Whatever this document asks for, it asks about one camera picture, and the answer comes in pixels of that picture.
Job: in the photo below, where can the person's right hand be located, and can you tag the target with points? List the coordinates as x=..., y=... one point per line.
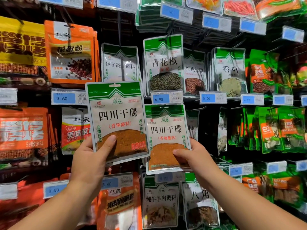
x=201, y=163

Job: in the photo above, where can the orange bold-print packets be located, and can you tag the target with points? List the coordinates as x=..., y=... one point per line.
x=24, y=134

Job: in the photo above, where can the white red-label packets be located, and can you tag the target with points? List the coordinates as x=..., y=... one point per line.
x=74, y=131

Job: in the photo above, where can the yellow packets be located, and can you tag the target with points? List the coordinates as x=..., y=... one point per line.
x=21, y=50

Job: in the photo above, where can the orange chili packets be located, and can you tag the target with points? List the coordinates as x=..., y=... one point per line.
x=69, y=55

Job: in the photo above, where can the green white-slice packets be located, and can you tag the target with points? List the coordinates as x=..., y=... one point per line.
x=266, y=129

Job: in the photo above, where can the clear brown-spice packets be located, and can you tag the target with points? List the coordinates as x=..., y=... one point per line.
x=201, y=203

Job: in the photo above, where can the clear red chili packets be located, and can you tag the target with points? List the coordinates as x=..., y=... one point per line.
x=240, y=7

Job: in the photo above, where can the green red-peppercorn packets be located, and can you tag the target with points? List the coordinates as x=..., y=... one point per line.
x=263, y=71

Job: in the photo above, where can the green orange Guangxi cinnamon bags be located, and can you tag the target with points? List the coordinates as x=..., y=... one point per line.
x=287, y=186
x=252, y=182

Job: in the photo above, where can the person's left hand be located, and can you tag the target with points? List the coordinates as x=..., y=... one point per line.
x=91, y=163

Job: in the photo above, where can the clear red peppercorn packets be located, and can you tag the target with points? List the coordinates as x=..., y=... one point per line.
x=194, y=76

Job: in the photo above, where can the clear chili powder packets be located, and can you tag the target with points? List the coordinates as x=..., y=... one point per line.
x=193, y=122

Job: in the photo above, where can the clear dried-leaf packets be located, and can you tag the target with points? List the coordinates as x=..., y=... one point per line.
x=230, y=74

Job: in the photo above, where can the person's left forearm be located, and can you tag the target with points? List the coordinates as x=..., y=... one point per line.
x=48, y=210

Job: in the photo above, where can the red green packets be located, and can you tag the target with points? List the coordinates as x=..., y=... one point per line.
x=300, y=74

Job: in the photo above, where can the green leaf packets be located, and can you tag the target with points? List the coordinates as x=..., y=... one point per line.
x=292, y=129

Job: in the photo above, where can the clear white-slice packets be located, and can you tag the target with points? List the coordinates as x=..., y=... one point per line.
x=222, y=131

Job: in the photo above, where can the person's right forearm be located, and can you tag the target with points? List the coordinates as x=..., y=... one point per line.
x=254, y=206

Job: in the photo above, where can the clear green peppercorn packets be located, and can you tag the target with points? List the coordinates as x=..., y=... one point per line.
x=164, y=64

